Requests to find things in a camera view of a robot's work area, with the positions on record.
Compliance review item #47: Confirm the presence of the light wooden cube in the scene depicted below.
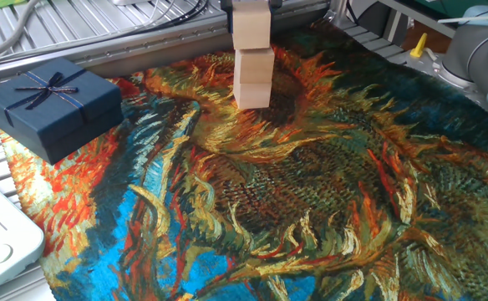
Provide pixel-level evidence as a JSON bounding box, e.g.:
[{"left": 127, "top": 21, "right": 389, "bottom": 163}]
[
  {"left": 233, "top": 47, "right": 276, "bottom": 84},
  {"left": 232, "top": 79, "right": 273, "bottom": 110},
  {"left": 231, "top": 0, "right": 272, "bottom": 51}
]

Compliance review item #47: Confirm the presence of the navy gift box with ribbon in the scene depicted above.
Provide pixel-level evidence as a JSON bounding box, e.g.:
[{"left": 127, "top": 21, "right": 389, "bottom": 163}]
[{"left": 0, "top": 57, "right": 125, "bottom": 166}]

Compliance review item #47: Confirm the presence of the sunflower painting cloth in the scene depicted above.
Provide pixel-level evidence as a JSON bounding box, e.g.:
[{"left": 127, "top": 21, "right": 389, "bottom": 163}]
[{"left": 0, "top": 18, "right": 488, "bottom": 301}]

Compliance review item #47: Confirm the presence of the white plastic device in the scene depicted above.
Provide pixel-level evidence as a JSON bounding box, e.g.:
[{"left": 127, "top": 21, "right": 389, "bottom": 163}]
[{"left": 0, "top": 170, "right": 47, "bottom": 300}]

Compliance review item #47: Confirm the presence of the black cable bundle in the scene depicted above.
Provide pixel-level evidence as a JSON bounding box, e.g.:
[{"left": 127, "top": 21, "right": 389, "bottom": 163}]
[{"left": 114, "top": 0, "right": 211, "bottom": 38}]

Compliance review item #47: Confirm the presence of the yellow plastic handle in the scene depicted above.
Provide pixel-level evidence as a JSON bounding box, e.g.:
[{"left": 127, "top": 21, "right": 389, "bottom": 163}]
[{"left": 409, "top": 32, "right": 429, "bottom": 59}]

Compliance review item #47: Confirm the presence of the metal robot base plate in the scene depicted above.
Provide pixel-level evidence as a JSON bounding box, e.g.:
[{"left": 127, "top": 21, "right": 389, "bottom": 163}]
[{"left": 406, "top": 48, "right": 488, "bottom": 122}]

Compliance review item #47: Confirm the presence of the grey corrugated hose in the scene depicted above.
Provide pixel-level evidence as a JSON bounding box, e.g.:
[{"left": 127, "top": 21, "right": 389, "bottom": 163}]
[{"left": 0, "top": 0, "right": 43, "bottom": 67}]

